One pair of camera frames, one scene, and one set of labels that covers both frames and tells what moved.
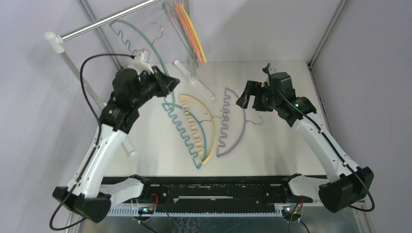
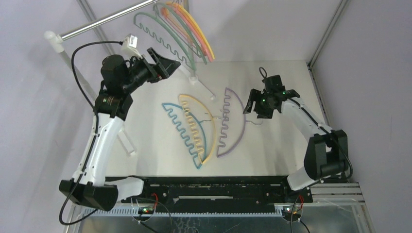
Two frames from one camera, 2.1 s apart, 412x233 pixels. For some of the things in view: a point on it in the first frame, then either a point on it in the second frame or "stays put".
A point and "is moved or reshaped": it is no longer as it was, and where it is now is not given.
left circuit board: (145, 210) stays put
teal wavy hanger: (112, 24) → (160, 20)
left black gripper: (166, 83) → (166, 67)
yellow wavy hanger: (192, 128) stays put
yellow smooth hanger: (198, 40) → (180, 7)
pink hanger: (179, 12) is moved or reshaped
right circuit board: (289, 210) stays put
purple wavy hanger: (226, 104) stays put
